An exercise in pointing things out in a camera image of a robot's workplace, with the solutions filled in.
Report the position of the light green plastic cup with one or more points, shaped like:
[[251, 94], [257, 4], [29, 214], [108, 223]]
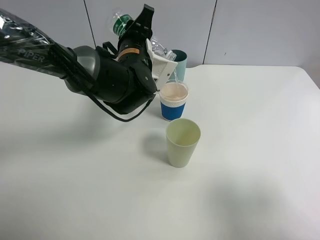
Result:
[[182, 137]]

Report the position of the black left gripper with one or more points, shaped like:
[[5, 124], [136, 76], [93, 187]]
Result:
[[127, 83]]

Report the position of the clear bottle with green label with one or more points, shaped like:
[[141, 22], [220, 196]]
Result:
[[120, 23]]

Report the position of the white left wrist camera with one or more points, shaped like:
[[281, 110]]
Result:
[[162, 68]]

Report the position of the blue sleeved cream cup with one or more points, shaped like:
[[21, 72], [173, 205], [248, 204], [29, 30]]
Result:
[[173, 98]]

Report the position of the teal cylindrical cup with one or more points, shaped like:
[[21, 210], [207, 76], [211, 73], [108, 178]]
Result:
[[181, 59]]

